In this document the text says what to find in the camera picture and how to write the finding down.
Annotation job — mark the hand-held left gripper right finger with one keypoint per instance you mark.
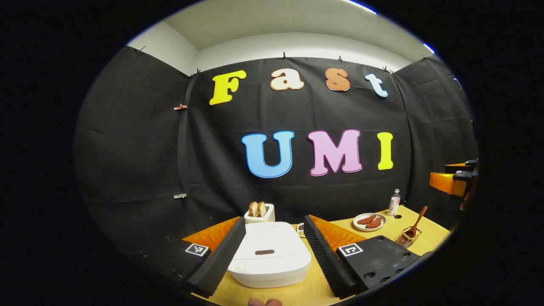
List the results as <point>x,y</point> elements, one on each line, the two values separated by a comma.
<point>325,255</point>

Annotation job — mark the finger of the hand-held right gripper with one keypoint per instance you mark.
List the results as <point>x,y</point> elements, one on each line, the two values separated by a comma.
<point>461,167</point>
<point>444,182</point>

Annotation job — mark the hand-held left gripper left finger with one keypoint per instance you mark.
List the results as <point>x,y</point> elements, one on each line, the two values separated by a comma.
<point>221,259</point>

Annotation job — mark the brown wooden spoon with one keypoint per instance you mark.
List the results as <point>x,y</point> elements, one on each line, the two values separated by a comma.
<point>418,219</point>

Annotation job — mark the white rice cooker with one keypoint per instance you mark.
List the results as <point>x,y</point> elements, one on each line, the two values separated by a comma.
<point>272,242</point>

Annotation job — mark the white divided grain tray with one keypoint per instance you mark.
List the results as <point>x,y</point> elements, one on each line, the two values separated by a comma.
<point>301,230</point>

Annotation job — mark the small white bottle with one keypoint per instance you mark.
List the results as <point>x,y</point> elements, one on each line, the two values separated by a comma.
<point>394,206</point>

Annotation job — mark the white toaster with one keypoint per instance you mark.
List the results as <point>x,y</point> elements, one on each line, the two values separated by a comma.
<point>260,219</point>

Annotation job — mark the toast bread slice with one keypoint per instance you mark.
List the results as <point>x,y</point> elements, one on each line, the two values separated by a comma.
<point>253,209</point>
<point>262,209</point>

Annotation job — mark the white round plate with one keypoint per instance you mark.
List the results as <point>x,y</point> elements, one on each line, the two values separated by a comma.
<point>382,217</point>

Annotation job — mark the silver cloth clip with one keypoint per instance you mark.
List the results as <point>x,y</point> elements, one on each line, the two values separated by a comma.
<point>180,196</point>

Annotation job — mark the black backdrop cloth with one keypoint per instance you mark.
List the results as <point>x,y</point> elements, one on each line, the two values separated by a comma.
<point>148,148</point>

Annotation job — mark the red cloth clip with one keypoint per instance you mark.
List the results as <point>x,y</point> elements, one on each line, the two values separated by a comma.
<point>180,107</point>

